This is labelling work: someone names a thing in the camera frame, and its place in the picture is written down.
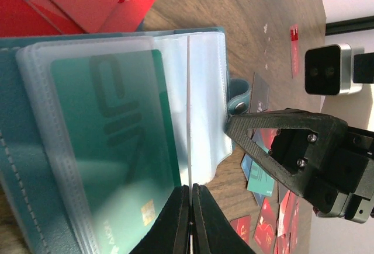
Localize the lone red card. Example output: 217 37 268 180
289 24 300 79

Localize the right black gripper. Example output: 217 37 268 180
225 109 373 224

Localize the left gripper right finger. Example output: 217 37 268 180
192 184 254 254

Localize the blue leather card holder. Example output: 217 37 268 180
1 27 251 253

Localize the red cards top left pile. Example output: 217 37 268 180
1 0 155 37

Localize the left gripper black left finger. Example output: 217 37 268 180
131 186 190 254

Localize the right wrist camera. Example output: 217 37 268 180
304 43 373 96

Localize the teal VIP card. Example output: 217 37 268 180
241 154 275 197
50 50 180 253

